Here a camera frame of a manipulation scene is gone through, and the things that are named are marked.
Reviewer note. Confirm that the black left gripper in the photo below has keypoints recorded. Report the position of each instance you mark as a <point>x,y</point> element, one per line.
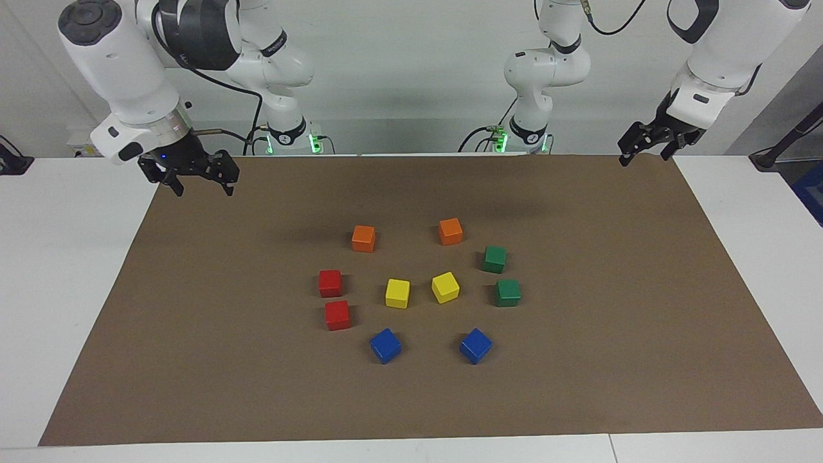
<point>659,132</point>

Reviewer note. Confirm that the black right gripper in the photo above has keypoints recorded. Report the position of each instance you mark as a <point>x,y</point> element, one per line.
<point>186,157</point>

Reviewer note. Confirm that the red wooden cube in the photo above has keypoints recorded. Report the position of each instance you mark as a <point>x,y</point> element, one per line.
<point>330,283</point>
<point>337,316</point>

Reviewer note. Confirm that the green wooden cube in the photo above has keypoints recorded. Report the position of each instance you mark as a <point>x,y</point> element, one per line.
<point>494,260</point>
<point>508,293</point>

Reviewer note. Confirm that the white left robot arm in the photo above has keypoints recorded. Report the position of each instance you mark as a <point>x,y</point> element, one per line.
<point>546,71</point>

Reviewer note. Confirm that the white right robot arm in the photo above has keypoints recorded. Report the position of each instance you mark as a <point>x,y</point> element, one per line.
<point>122,58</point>

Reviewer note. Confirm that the black stand leg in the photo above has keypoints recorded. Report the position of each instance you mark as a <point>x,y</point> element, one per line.
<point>765,159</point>

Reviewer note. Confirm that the white cardboard box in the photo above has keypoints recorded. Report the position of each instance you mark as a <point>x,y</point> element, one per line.
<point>80,149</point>

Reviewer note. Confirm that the orange wooden cube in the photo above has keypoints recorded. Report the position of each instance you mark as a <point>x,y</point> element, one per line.
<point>363,239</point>
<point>450,232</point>

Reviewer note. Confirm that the blue box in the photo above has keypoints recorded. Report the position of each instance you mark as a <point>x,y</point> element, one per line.
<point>811,193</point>

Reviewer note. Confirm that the brown table mat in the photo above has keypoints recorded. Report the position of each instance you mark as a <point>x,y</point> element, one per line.
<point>578,360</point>

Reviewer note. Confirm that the yellow wooden cube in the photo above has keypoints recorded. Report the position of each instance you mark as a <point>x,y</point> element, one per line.
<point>445,287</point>
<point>397,294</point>

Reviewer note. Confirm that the blue wooden cube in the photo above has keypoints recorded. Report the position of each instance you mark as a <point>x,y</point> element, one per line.
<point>385,346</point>
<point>476,346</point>

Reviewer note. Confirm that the black clamp mount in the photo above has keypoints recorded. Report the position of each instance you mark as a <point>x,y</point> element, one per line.
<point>13,164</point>

